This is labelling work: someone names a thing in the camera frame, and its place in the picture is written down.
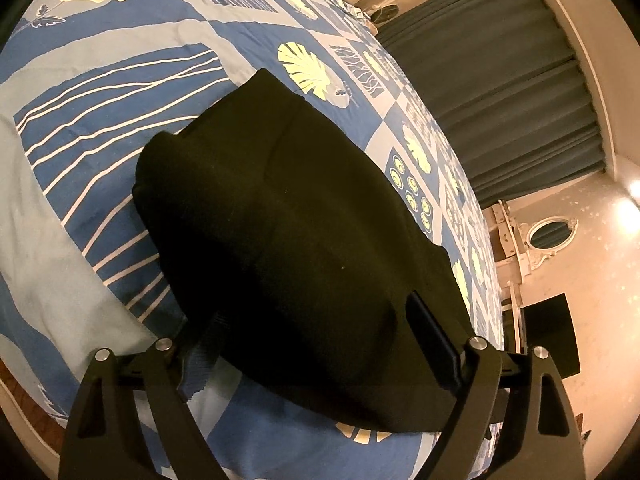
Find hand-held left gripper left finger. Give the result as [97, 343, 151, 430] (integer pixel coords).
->
[59, 314, 232, 480]

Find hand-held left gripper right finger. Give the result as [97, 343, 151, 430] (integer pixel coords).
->
[406, 290, 587, 480]

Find black pants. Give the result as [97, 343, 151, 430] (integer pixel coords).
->
[132, 67, 477, 435]

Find white dressing table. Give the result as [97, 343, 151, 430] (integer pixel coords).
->
[489, 199, 552, 356]

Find oval white-framed mirror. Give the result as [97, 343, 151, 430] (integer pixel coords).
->
[522, 215, 579, 252]

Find blue leaf-print bed sheet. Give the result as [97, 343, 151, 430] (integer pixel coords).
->
[0, 0, 507, 480]

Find grey-blue curtain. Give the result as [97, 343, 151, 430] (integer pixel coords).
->
[377, 0, 609, 207]

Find small dark fan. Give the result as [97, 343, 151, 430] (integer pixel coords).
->
[370, 4, 401, 26]

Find black wall television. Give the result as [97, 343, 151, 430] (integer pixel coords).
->
[521, 293, 582, 377]

